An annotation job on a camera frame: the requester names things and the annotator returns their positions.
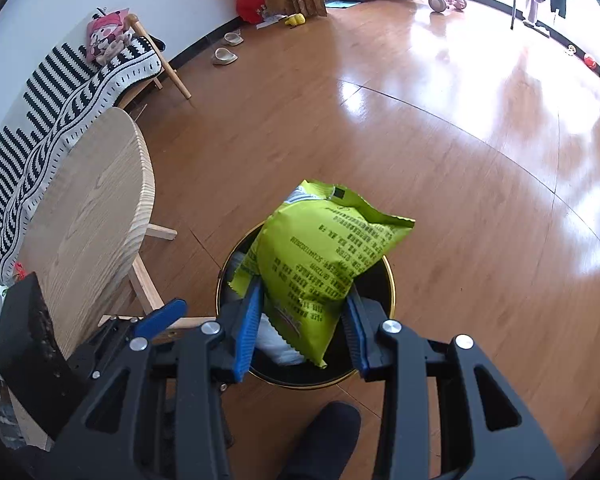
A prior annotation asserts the wooden sofa bench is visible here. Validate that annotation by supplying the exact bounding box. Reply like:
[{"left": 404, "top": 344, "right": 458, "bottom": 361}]
[{"left": 0, "top": 13, "right": 194, "bottom": 271}]

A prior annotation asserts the red bag on floor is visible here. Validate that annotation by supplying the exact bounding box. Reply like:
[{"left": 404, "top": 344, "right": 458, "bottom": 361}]
[{"left": 235, "top": 0, "right": 266, "bottom": 25}]

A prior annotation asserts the lime green snack bag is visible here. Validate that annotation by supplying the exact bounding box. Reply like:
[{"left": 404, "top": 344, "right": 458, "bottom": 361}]
[{"left": 228, "top": 180, "right": 415, "bottom": 368}]

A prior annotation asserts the black white striped blanket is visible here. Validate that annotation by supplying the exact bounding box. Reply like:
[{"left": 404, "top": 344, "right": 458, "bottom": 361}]
[{"left": 0, "top": 32, "right": 167, "bottom": 286}]

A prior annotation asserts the yellow toy on floor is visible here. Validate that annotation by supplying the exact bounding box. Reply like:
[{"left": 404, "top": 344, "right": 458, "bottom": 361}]
[{"left": 285, "top": 13, "right": 306, "bottom": 27}]

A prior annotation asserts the black gold trash bin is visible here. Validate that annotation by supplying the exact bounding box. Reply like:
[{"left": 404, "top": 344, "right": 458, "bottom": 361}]
[{"left": 216, "top": 226, "right": 396, "bottom": 389}]

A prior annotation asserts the beige slipper far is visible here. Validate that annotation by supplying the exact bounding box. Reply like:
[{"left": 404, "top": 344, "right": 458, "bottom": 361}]
[{"left": 223, "top": 32, "right": 244, "bottom": 47}]

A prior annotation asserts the red ribbon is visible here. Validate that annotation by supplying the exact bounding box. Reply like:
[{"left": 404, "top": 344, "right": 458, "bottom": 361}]
[{"left": 14, "top": 261, "right": 27, "bottom": 282}]

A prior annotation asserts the operator black foot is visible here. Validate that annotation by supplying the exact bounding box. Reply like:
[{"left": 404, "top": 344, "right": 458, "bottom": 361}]
[{"left": 277, "top": 401, "right": 361, "bottom": 480}]

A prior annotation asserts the pink plush doll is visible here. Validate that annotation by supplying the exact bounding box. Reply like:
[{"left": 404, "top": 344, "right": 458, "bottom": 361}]
[{"left": 85, "top": 9, "right": 133, "bottom": 66}]

